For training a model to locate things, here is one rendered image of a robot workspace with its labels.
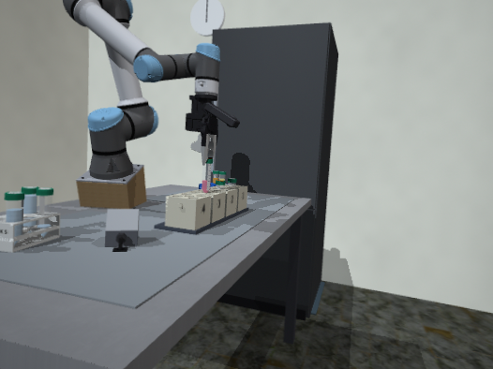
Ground white tube rack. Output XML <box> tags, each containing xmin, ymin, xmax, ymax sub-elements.
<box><xmin>0</xmin><ymin>212</ymin><xmax>60</xmax><ymax>253</ymax></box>

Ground cream tube adapter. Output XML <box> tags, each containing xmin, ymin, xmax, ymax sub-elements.
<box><xmin>224</xmin><ymin>184</ymin><xmax>247</xmax><ymax>212</ymax></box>
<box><xmin>210</xmin><ymin>186</ymin><xmax>238</xmax><ymax>216</ymax></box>
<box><xmin>165</xmin><ymin>193</ymin><xmax>211</xmax><ymax>230</ymax></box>
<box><xmin>186</xmin><ymin>189</ymin><xmax>226</xmax><ymax>223</ymax></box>

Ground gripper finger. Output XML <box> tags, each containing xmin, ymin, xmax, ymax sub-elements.
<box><xmin>208</xmin><ymin>130</ymin><xmax>218</xmax><ymax>159</ymax></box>
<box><xmin>191</xmin><ymin>121</ymin><xmax>210</xmax><ymax>166</ymax></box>

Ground light grey flat mat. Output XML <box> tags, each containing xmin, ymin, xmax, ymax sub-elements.
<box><xmin>0</xmin><ymin>188</ymin><xmax>294</xmax><ymax>309</ymax></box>

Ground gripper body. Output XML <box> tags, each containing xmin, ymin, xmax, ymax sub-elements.
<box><xmin>186</xmin><ymin>94</ymin><xmax>218</xmax><ymax>134</ymax></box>

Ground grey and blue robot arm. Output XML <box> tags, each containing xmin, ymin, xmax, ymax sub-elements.
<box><xmin>63</xmin><ymin>0</ymin><xmax>220</xmax><ymax>180</ymax></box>

